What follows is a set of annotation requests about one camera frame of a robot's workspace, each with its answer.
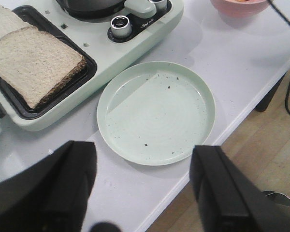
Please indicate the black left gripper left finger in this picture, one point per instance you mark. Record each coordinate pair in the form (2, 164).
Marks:
(51, 195)

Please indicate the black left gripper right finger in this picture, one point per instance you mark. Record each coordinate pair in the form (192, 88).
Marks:
(228, 201)

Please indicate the bread slice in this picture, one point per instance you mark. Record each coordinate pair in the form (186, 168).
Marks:
(10, 22)
(37, 64)

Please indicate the pink bowl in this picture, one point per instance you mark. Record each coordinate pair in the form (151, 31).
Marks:
(240, 8)

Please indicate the green breakfast maker base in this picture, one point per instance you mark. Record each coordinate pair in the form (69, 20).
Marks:
(105, 55)

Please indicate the black table leg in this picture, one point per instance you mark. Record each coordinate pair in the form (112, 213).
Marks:
(264, 103)

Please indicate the light green round plate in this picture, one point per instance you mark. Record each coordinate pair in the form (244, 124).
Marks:
(154, 113)

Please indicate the left silver control knob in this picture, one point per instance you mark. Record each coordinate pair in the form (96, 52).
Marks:
(121, 26)

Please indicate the silver control knob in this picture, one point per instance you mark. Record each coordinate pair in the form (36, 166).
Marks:
(121, 26)
(160, 5)

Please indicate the black round frying pan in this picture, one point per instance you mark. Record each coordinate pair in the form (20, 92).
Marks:
(91, 9)

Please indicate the right silver control knob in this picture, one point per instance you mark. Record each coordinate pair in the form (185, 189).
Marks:
(160, 5)

